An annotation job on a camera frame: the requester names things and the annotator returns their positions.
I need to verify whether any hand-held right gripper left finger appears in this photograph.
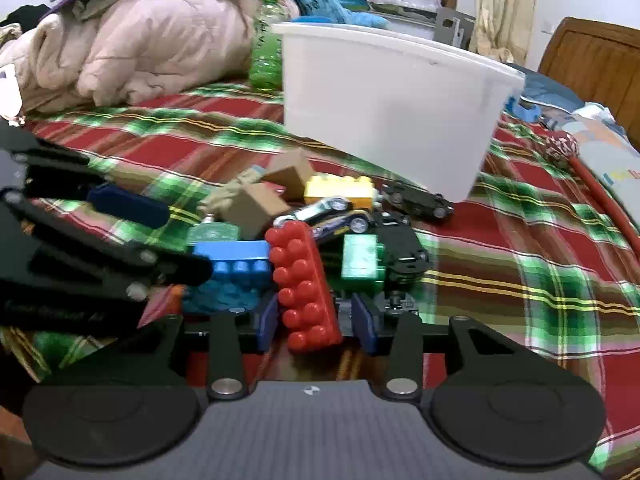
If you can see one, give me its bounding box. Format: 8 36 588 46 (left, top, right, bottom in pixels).
125 294 280 402

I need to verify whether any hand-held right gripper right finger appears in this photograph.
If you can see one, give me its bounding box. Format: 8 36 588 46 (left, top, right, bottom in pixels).
351 293 541 402

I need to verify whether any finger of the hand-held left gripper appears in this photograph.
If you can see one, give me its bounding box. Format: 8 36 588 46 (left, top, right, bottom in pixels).
0 189 215 303
0 134 172 231

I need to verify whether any red building brick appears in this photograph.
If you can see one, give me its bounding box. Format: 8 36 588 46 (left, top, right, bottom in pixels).
264 221 345 352

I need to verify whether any black toy car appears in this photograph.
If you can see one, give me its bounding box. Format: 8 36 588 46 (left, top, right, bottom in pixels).
381 180 456 221
372 212 431 287

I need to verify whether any yellow building brick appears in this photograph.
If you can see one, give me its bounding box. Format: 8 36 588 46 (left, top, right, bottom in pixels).
304 175 377 211

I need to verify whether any white plastic container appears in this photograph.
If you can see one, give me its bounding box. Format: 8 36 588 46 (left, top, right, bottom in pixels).
271 21 527 205

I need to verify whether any teal rough toy piece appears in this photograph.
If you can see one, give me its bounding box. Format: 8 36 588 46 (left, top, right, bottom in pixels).
182 277 267 317

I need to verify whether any green translucent toy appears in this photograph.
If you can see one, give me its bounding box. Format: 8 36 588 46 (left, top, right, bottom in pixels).
186 215 241 254

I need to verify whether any blue building brick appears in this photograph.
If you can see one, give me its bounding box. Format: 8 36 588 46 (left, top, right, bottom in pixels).
192 240 274 291

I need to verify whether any green building brick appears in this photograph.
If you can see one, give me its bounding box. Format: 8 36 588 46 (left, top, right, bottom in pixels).
341 234 387 296

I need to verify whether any beige toy figure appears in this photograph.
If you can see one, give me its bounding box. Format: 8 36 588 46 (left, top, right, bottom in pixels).
197 167 264 222

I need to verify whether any brown wooden block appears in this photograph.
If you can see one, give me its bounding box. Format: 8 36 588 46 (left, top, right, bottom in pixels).
220 182 291 241

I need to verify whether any blue and white toy car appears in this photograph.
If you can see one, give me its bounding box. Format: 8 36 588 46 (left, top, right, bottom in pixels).
273 196 374 247

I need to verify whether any red green plaid bedsheet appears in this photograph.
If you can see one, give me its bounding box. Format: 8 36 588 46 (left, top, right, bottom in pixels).
0 81 640 480

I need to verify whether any brown paper cube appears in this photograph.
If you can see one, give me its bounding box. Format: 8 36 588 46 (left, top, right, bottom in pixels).
262 147 314 201

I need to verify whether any pink quilt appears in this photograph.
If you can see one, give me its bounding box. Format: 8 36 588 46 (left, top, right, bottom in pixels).
0 0 287 114

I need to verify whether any green tea bottle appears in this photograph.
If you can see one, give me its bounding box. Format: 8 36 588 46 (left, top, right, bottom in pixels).
248 0 302 92

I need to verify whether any dark cloth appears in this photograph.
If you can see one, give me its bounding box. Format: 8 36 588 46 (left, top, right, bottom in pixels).
0 4 52 29

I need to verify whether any small blue toy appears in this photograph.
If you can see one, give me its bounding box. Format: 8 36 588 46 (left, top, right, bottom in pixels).
505 96 544 122

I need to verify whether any white printed pillow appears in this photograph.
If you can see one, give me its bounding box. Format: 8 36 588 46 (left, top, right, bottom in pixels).
562 102 640 243

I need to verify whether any dark blue pillow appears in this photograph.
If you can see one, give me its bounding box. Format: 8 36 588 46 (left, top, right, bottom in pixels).
520 66 583 112

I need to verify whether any grey cardboard box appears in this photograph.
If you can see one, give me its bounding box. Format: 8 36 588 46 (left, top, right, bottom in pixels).
434 7 479 52

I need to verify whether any white bedding pile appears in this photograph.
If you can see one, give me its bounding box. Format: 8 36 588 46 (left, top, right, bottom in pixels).
372 0 444 15

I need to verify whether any cream curtain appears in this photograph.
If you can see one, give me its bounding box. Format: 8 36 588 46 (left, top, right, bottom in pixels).
472 0 532 66

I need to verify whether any wooden headboard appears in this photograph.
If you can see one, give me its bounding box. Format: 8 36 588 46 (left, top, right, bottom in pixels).
537 16 640 137

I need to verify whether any red and white rope ball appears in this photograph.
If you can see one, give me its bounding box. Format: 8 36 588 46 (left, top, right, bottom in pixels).
544 135 580 169

